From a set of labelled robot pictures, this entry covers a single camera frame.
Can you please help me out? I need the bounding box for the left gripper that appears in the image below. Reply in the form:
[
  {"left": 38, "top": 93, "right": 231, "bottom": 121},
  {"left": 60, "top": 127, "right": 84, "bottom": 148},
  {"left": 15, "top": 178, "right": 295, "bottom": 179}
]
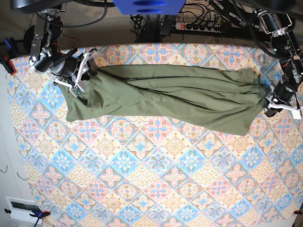
[{"left": 264, "top": 88, "right": 297, "bottom": 118}]

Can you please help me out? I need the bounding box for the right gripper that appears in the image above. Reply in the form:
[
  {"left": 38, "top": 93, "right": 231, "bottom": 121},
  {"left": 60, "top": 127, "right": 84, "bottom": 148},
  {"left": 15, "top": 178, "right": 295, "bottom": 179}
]
[{"left": 53, "top": 48, "right": 97, "bottom": 90}]

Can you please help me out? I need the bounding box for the olive green t-shirt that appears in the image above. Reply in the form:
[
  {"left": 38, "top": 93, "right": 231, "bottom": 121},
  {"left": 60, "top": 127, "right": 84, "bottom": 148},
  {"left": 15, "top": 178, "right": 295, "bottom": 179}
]
[{"left": 60, "top": 65, "right": 268, "bottom": 136}]

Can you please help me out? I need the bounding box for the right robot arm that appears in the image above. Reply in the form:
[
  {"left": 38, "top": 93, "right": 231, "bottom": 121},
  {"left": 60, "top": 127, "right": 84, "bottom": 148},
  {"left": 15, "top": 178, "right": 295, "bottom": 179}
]
[{"left": 10, "top": 0, "right": 96, "bottom": 96}]

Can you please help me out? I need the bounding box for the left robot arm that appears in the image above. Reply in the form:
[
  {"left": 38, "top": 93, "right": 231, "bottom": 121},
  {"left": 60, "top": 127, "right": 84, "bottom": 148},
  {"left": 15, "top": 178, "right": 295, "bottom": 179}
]
[{"left": 232, "top": 0, "right": 303, "bottom": 120}]

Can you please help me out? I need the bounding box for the black round stool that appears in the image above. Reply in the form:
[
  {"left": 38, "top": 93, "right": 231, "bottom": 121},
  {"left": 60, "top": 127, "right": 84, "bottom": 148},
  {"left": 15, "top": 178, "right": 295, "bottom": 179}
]
[{"left": 23, "top": 26, "right": 38, "bottom": 55}]

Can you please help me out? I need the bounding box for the blue red clamp upper left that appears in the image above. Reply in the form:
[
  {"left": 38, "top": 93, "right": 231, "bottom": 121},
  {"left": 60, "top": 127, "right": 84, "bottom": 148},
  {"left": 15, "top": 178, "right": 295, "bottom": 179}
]
[{"left": 0, "top": 37, "right": 16, "bottom": 76}]

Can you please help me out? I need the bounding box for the blue red clamp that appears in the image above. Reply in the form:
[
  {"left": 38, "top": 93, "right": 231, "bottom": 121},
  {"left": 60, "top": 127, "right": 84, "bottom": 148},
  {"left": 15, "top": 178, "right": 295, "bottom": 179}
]
[
  {"left": 4, "top": 209, "right": 51, "bottom": 227},
  {"left": 0, "top": 37, "right": 16, "bottom": 76}
]

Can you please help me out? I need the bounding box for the white power strip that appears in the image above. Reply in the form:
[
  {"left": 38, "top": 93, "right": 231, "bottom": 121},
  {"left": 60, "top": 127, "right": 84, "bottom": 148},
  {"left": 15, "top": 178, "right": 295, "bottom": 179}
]
[{"left": 175, "top": 22, "right": 220, "bottom": 33}]

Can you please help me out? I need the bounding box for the red clamp lower right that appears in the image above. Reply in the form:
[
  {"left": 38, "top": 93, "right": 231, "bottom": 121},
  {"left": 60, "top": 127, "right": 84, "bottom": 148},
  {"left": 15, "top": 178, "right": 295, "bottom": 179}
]
[{"left": 293, "top": 210, "right": 303, "bottom": 215}]

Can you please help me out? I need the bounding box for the patterned tablecloth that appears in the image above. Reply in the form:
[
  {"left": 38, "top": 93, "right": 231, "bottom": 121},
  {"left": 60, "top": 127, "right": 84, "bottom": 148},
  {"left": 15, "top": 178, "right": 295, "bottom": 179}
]
[{"left": 6, "top": 57, "right": 303, "bottom": 227}]

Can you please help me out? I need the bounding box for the blue red clamp lower left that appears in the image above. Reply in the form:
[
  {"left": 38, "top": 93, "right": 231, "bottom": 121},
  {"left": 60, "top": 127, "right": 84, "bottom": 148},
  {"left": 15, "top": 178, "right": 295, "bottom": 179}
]
[{"left": 4, "top": 209, "right": 51, "bottom": 227}]

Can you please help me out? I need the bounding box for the white floor outlet box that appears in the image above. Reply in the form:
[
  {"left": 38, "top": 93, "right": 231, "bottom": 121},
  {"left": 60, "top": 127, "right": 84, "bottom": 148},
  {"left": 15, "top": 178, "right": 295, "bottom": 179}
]
[{"left": 5, "top": 196, "right": 40, "bottom": 224}]

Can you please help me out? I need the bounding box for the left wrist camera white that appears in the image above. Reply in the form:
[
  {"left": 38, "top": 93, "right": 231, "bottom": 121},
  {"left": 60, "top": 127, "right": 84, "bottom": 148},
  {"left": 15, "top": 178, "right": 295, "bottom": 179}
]
[{"left": 291, "top": 109, "right": 302, "bottom": 120}]

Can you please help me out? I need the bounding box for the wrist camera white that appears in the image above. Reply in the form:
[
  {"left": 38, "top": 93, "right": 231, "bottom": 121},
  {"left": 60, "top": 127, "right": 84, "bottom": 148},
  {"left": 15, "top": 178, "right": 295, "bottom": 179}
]
[
  {"left": 291, "top": 109, "right": 302, "bottom": 120},
  {"left": 69, "top": 85, "right": 84, "bottom": 98}
]

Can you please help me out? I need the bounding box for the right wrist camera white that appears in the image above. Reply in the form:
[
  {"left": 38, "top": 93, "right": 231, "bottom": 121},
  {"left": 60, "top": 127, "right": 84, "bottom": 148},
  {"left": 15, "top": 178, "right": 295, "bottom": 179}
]
[{"left": 69, "top": 85, "right": 84, "bottom": 98}]

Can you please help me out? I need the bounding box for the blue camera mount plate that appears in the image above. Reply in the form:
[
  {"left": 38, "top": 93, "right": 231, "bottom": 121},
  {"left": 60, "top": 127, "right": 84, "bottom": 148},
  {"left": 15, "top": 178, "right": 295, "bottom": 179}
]
[{"left": 113, "top": 0, "right": 186, "bottom": 16}]

